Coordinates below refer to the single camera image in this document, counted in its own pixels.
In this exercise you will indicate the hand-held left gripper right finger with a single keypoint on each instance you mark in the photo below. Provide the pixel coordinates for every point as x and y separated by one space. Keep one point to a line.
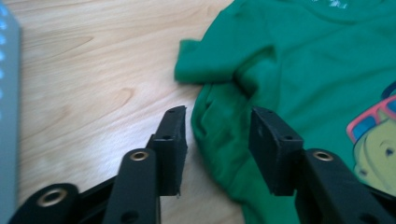
274 155

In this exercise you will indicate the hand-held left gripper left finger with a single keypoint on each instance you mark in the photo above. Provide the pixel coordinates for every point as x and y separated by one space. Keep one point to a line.
171 155

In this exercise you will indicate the green printed t-shirt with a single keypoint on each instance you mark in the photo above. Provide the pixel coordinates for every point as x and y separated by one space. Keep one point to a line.
295 62

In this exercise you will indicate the light blue plastic basket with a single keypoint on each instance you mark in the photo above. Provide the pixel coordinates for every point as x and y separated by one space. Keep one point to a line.
7 124

